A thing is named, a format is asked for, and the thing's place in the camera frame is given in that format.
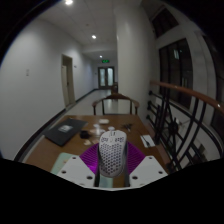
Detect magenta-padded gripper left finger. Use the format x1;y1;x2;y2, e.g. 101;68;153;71
56;143;102;188

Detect black closed laptop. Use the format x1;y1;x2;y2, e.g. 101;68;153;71
43;117;88;147

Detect white honeycomb computer mouse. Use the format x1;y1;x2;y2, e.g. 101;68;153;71
98;129;128;178

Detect black railing with wooden handrail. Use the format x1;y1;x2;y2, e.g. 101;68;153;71
146;79;224;173

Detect wooden armchair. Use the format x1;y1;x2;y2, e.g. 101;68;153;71
91;93;141;116

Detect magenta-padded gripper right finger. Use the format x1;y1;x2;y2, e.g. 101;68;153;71
125;142;169;188

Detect dark framed window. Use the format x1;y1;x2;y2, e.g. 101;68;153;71
158;38;194;109

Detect white notepad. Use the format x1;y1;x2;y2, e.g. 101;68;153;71
139;134;156;148

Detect glazed double door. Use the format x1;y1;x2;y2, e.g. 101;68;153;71
97;66;115;90

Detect pale side door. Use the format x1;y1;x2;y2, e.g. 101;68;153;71
60;54;77;108

